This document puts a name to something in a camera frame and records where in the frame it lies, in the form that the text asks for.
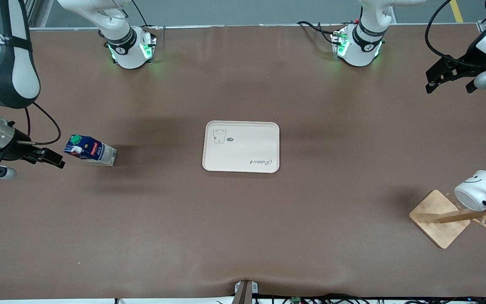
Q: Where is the blue milk carton green cap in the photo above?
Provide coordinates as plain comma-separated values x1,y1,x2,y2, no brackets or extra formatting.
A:
63,134,118,168

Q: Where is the white cup black handle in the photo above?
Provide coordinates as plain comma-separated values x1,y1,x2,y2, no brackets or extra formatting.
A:
454,170,486,213

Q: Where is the wooden cup rack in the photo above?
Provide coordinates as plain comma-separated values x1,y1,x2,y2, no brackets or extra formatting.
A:
408,180,486,250

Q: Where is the brown table cover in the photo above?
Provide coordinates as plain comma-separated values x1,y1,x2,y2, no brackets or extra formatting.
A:
0,24,486,301

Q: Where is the beige plastic tray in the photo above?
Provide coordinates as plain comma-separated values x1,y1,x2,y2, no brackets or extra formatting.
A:
202,121,281,174

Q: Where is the metal table clamp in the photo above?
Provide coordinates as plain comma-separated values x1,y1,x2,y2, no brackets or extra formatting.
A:
234,280,259,304

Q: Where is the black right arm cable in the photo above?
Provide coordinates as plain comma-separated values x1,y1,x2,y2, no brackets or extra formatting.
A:
23,101,62,147

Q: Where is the black left base cable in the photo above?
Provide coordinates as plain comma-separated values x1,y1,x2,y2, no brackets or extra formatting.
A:
297,20,345,46

